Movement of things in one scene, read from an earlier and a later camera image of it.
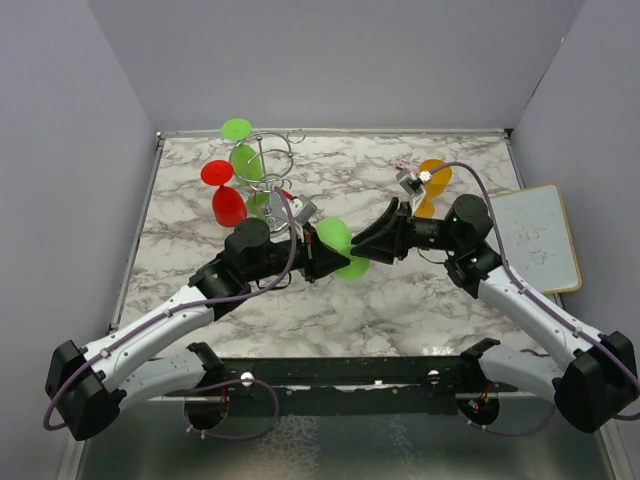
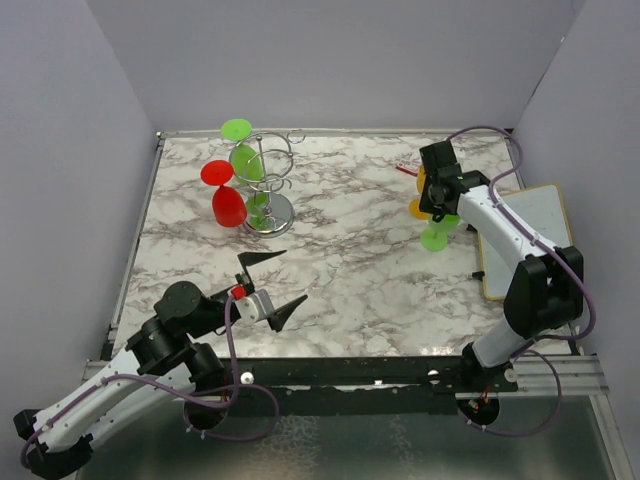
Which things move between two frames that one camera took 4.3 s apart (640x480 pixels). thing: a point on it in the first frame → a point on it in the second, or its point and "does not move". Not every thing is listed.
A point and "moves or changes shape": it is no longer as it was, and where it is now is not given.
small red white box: x=413 y=166 does not move
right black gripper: x=386 y=250 → x=426 y=206
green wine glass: x=245 y=161 does not move
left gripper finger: x=325 y=258 → x=248 y=258
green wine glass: x=337 y=233 moves or changes shape
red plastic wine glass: x=228 y=206 does not move
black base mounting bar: x=409 y=385 does not move
